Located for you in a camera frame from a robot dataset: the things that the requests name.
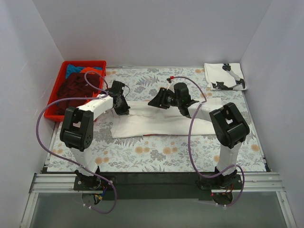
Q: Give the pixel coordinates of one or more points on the aluminium frame rail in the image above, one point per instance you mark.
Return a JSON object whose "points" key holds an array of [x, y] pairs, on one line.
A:
{"points": [[64, 182]]}

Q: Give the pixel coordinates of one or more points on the folded white printed t-shirt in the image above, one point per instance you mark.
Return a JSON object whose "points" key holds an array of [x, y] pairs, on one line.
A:
{"points": [[227, 76]]}

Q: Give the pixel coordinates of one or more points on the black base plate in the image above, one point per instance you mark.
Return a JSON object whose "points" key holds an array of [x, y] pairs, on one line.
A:
{"points": [[160, 185]]}

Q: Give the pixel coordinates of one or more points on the orange t-shirt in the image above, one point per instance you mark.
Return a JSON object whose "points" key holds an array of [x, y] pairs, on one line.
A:
{"points": [[92, 70]]}

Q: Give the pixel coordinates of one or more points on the maroon t-shirt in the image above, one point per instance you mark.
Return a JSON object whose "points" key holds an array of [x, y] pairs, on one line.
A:
{"points": [[74, 86]]}

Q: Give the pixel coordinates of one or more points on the blue t-shirt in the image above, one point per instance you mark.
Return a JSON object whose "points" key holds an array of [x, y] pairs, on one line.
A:
{"points": [[73, 69]]}

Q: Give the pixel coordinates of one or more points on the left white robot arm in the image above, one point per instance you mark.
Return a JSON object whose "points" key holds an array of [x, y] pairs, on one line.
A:
{"points": [[77, 129]]}

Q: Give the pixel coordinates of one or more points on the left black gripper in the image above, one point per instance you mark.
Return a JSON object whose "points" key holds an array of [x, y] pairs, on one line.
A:
{"points": [[121, 108]]}

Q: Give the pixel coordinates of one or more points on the floral patterned table mat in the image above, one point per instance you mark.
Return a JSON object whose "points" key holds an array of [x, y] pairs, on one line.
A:
{"points": [[159, 153]]}

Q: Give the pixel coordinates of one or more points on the red plastic bin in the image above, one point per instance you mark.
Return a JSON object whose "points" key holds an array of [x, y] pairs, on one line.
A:
{"points": [[50, 112]]}

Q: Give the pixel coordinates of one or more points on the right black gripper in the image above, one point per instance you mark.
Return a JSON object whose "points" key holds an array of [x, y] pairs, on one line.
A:
{"points": [[163, 98]]}

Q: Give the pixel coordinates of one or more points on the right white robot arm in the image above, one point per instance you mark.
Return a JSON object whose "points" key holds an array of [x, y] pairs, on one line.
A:
{"points": [[228, 123]]}

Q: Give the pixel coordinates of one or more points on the white Coca-Cola t-shirt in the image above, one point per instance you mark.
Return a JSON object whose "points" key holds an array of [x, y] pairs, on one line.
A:
{"points": [[146, 120]]}

